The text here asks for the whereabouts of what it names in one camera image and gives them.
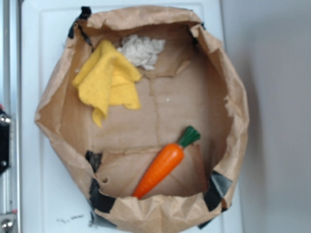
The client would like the metal frame rail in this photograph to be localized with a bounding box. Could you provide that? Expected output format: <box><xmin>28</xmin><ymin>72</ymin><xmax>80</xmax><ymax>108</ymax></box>
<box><xmin>0</xmin><ymin>0</ymin><xmax>20</xmax><ymax>233</ymax></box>

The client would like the white tray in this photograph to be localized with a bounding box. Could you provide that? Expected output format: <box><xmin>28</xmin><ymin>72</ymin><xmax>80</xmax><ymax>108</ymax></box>
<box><xmin>20</xmin><ymin>0</ymin><xmax>242</xmax><ymax>233</ymax></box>

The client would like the yellow cloth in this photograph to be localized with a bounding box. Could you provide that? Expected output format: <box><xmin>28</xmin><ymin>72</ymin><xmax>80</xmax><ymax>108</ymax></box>
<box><xmin>72</xmin><ymin>40</ymin><xmax>142</xmax><ymax>127</ymax></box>

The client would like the white crumpled cloth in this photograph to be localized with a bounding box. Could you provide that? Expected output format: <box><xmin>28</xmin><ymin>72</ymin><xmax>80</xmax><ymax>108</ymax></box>
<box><xmin>117</xmin><ymin>34</ymin><xmax>166</xmax><ymax>71</ymax></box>

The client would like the brown paper bag bin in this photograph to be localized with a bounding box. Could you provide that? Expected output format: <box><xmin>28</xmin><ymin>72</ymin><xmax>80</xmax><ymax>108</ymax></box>
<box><xmin>35</xmin><ymin>6</ymin><xmax>249</xmax><ymax>233</ymax></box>

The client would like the orange toy carrot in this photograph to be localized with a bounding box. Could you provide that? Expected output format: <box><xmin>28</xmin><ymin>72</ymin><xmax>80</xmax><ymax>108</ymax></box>
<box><xmin>132</xmin><ymin>126</ymin><xmax>201</xmax><ymax>199</ymax></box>

